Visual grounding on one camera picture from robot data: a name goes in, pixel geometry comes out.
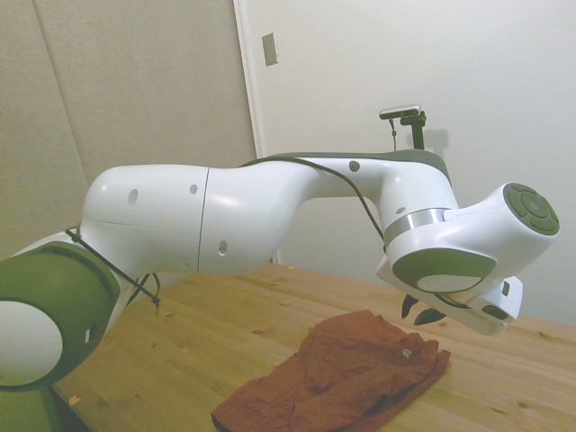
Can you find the grey wall plate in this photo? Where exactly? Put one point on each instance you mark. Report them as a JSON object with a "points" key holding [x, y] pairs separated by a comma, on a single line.
{"points": [[270, 49]]}

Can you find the rust red shorts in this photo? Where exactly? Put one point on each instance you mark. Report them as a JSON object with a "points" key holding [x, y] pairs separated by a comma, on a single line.
{"points": [[360, 373]]}

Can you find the silver camera bar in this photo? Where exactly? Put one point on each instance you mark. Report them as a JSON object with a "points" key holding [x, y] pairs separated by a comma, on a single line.
{"points": [[400, 111]]}

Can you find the dark green camera stand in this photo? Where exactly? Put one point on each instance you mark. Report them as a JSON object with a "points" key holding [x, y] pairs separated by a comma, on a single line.
{"points": [[417, 135]]}

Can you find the white door frame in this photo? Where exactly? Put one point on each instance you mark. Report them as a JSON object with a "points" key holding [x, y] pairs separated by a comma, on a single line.
{"points": [[252, 112]]}

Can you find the small yellow tape piece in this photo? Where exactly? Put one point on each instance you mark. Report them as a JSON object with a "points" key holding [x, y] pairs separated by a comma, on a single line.
{"points": [[74, 399]]}

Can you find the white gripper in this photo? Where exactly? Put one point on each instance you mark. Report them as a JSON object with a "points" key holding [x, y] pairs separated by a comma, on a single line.
{"points": [[477, 321]]}

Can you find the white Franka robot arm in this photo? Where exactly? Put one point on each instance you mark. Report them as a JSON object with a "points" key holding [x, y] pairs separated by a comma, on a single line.
{"points": [[180, 216]]}

